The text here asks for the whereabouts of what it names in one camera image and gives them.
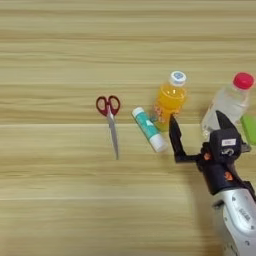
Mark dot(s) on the clear water bottle red cap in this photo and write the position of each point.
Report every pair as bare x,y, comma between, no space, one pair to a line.
226,100

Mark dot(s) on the orange juice bottle white cap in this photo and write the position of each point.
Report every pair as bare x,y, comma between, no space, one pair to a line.
170,98

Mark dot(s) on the green flat block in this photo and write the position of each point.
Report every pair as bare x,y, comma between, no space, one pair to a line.
250,128

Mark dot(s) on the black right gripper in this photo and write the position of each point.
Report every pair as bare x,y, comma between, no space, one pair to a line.
218,176

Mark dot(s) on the teal and white glue stick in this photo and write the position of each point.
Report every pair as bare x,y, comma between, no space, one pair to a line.
149,128

